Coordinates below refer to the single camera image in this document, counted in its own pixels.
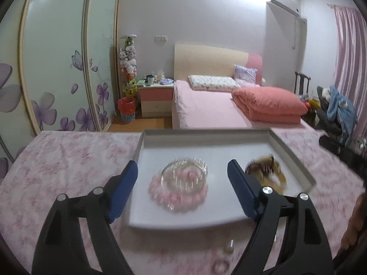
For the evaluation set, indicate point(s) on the tissue box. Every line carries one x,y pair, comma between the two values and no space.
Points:
161,76

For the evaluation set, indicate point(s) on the pink curtain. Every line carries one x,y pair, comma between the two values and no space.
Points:
351,57

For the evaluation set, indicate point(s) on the pink bed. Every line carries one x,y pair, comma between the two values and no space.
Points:
206,108

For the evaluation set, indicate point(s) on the purple floral pillow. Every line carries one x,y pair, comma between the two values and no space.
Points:
245,73

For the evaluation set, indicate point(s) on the person's right hand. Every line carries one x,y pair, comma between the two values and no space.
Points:
355,223

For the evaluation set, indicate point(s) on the white air conditioner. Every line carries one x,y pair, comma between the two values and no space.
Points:
286,7

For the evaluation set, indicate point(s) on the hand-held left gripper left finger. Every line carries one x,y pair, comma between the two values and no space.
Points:
123,189

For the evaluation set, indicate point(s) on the beige and pink headboard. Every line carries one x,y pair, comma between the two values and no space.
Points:
206,60

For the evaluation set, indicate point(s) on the flower print sliding wardrobe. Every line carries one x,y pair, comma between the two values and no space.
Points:
57,48

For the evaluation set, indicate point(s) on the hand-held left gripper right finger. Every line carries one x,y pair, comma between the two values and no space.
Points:
243,192

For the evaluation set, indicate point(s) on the dark wooden chair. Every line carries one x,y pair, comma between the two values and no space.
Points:
302,83

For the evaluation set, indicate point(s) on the white patterned pillow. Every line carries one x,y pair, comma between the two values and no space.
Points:
212,83

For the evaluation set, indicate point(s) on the black and white mug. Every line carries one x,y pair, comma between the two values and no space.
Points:
150,80

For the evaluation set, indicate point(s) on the blue fleece garment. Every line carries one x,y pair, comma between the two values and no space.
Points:
339,106

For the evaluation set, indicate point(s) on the plush toy tower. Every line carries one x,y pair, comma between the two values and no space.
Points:
128,60

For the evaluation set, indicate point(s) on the grey cardboard tray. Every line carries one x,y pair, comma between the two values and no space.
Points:
200,149

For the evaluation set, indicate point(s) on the bin with red bag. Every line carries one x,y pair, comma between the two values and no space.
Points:
126,108

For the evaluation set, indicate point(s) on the pink and beige nightstand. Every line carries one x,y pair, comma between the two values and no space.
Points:
156,103

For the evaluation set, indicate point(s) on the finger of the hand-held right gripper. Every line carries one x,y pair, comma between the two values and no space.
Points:
344,151

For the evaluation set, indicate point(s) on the blue cloth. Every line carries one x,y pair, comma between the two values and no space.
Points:
167,82

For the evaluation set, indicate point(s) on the folded pink quilt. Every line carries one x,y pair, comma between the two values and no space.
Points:
269,104

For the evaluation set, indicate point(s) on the curtain rod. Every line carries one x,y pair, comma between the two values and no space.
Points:
334,5

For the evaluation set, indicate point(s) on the dark padded chair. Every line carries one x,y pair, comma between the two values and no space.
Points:
322,117

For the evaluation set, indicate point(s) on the red and yellow toy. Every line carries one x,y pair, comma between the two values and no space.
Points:
312,103

